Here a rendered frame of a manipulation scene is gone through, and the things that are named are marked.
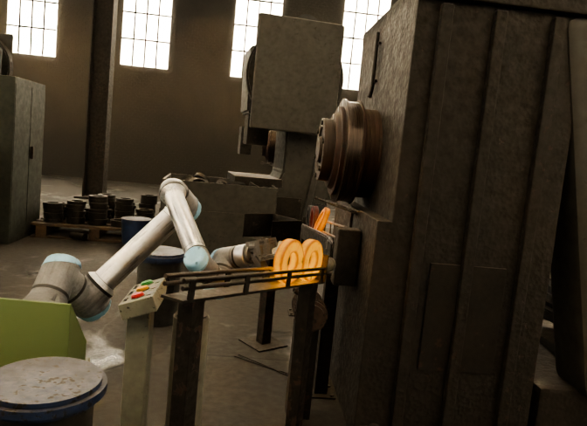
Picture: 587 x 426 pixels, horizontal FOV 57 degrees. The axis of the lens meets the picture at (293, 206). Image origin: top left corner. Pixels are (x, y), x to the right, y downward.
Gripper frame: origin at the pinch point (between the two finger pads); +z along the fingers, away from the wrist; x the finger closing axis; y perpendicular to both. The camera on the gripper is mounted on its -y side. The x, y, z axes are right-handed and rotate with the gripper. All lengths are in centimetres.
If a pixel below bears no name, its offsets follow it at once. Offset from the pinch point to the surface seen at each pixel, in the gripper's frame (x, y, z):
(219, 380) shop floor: 23, -54, -65
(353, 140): 32, 41, 19
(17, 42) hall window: 542, 521, -922
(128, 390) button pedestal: -53, -34, -38
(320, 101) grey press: 276, 125, -109
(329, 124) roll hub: 38, 51, 7
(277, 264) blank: -23.1, -1.8, 7.1
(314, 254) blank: 2.6, -1.7, 7.3
